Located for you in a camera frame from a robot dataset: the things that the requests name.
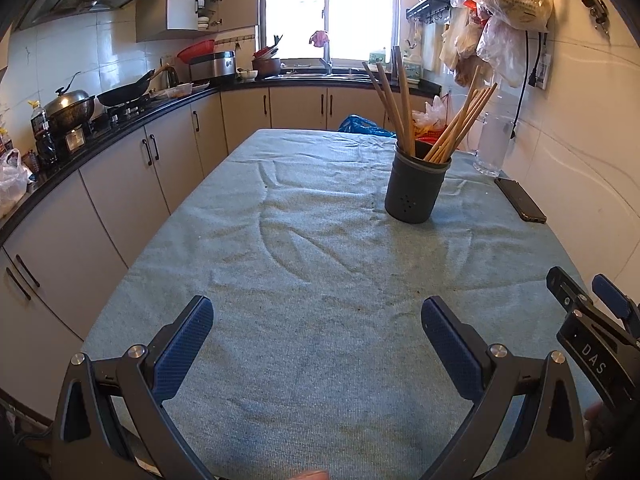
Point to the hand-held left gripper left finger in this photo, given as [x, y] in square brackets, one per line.
[182, 345]

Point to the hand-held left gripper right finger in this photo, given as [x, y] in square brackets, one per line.
[450, 345]

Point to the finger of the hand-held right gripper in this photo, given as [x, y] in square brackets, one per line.
[612, 297]
[590, 355]

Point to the dark grey chopstick holder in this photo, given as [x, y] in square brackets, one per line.
[415, 190]

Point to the bunch of wooden chopsticks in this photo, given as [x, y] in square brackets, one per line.
[404, 110]

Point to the person's right hand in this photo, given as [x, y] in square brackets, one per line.
[595, 412]

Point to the person's left hand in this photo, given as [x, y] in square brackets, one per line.
[311, 475]

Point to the black smartphone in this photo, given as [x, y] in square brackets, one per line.
[520, 200]

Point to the teal towel table cover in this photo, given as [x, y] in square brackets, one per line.
[320, 260]

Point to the beige lower cabinets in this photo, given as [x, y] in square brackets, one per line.
[115, 180]

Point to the clear glass pitcher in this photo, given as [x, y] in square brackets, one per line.
[492, 145]

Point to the red plastic basket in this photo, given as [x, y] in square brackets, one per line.
[430, 136]

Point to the clear bag with orange contents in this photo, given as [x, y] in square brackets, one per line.
[430, 115]

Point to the blue plastic bag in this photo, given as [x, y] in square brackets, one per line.
[362, 125]

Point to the gas stove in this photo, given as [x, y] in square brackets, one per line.
[125, 110]

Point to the dark oil bottle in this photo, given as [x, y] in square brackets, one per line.
[45, 135]

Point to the plate with food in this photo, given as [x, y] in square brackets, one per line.
[172, 92]

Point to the black wok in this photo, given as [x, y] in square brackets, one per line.
[122, 94]

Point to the steel pot with lid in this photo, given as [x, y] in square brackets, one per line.
[70, 105]

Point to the black countertop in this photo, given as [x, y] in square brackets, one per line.
[240, 85]

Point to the steel kettle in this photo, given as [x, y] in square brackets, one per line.
[171, 76]

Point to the clear hanging plastic bag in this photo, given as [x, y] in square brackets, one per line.
[500, 45]

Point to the white bowl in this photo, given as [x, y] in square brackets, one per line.
[247, 75]

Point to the dish soap bottle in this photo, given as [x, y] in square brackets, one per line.
[412, 67]

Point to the silver rice cooker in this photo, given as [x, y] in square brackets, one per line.
[212, 65]

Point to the brown ceramic pot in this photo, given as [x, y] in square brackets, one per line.
[266, 69]

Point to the steel sink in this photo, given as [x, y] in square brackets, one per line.
[300, 76]

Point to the plastic bag with tan contents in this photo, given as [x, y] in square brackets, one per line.
[460, 45]

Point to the green box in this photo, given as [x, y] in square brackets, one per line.
[377, 58]

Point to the red colander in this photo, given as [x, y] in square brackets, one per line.
[195, 49]

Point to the steel faucet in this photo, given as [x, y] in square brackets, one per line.
[326, 60]

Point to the plastic bag with red contents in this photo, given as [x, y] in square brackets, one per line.
[472, 10]

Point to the pink cloth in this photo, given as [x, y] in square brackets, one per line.
[320, 39]

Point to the kitchen window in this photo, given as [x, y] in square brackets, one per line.
[300, 10]

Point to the white wall socket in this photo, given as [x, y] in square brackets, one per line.
[544, 70]

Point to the open wall cabinet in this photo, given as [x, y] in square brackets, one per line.
[175, 10]

